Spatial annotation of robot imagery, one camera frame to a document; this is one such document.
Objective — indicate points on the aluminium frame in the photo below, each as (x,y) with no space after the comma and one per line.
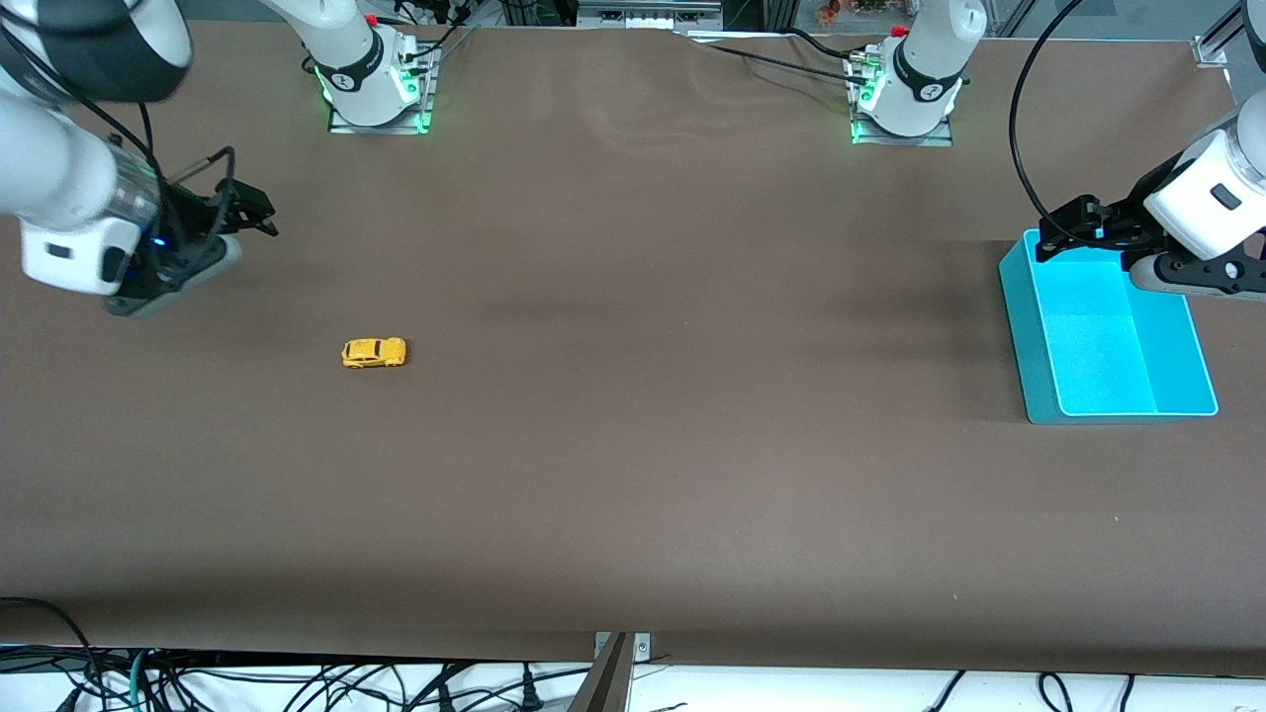
(643,15)

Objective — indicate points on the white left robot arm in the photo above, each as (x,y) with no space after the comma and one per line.
(930,69)

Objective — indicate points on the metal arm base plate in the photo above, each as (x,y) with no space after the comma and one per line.
(920,141)
(429,94)

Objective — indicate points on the metal table clamp bracket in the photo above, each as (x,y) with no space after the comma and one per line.
(642,648)

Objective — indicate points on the yellow beetle toy car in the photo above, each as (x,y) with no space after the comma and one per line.
(374,352)

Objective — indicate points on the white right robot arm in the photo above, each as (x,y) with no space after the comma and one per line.
(59,168)

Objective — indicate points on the metal table corner bracket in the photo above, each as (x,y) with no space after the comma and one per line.
(1209,51)

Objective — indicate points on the dark support beam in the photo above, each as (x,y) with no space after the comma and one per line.
(603,687)

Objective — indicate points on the cyan plastic bin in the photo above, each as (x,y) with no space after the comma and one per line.
(1108,346)

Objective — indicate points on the orange background object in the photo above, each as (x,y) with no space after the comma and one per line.
(827,12)

